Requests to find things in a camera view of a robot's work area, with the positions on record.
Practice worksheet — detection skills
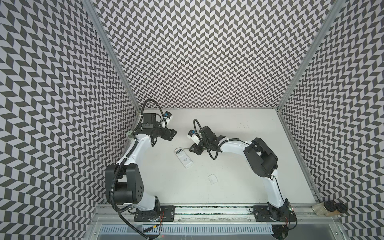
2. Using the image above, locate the white remote control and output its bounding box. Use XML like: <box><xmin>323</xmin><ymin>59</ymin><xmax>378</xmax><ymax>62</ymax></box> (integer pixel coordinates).
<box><xmin>174</xmin><ymin>148</ymin><xmax>194</xmax><ymax>169</ymax></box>

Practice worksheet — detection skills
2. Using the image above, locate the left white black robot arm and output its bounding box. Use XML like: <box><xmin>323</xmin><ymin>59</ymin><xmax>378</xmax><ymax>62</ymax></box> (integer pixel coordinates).
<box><xmin>105</xmin><ymin>99</ymin><xmax>177</xmax><ymax>222</ymax></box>

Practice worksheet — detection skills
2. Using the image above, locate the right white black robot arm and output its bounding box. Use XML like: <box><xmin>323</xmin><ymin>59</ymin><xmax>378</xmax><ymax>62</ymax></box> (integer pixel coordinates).
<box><xmin>188</xmin><ymin>119</ymin><xmax>297</xmax><ymax>224</ymax></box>

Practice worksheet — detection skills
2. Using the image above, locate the white bottle green cap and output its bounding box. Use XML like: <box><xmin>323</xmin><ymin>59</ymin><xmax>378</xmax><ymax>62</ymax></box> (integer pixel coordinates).
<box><xmin>126</xmin><ymin>131</ymin><xmax>135</xmax><ymax>139</ymax></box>

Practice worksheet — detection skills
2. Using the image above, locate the clear jar black lid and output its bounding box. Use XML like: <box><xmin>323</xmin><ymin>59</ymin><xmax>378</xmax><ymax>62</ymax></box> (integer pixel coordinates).
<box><xmin>312</xmin><ymin>201</ymin><xmax>336</xmax><ymax>216</ymax></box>

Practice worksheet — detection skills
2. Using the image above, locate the brown jar black lid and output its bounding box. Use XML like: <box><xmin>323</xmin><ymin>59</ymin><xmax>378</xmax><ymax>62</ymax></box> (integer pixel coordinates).
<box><xmin>326</xmin><ymin>203</ymin><xmax>348</xmax><ymax>217</ymax></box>

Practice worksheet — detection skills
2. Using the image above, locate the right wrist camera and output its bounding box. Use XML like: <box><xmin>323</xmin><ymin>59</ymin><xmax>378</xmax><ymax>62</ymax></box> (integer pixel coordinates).
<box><xmin>188</xmin><ymin>130</ymin><xmax>201</xmax><ymax>145</ymax></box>

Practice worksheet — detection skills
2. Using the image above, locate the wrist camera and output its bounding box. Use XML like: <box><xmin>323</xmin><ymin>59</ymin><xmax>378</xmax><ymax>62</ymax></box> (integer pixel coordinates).
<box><xmin>188</xmin><ymin>130</ymin><xmax>201</xmax><ymax>145</ymax></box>
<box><xmin>161</xmin><ymin>111</ymin><xmax>173</xmax><ymax>129</ymax></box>

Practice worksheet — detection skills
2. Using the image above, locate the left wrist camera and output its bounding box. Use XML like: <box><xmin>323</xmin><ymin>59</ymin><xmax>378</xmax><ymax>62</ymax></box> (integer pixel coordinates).
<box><xmin>161</xmin><ymin>111</ymin><xmax>173</xmax><ymax>129</ymax></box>

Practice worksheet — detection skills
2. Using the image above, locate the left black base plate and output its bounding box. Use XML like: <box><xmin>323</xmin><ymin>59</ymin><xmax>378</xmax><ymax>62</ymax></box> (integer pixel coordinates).
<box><xmin>134</xmin><ymin>205</ymin><xmax>176</xmax><ymax>223</ymax></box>

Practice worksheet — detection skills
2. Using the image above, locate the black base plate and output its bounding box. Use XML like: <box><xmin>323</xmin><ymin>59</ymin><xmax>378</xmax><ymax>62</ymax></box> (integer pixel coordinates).
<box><xmin>134</xmin><ymin>205</ymin><xmax>176</xmax><ymax>223</ymax></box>
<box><xmin>249</xmin><ymin>205</ymin><xmax>298</xmax><ymax>223</ymax></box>

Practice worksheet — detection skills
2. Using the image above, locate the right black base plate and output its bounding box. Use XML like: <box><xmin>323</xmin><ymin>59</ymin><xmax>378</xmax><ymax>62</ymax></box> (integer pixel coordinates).
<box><xmin>249</xmin><ymin>205</ymin><xmax>298</xmax><ymax>223</ymax></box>

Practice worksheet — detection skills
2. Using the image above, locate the aluminium mounting rail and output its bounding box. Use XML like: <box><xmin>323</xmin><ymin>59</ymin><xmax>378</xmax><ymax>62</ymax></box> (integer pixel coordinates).
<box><xmin>90</xmin><ymin>204</ymin><xmax>342</xmax><ymax>225</ymax></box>

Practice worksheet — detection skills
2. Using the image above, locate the white slotted cable duct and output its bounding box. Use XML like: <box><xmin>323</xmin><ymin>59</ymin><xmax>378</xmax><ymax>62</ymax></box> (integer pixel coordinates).
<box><xmin>99</xmin><ymin>225</ymin><xmax>273</xmax><ymax>236</ymax></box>

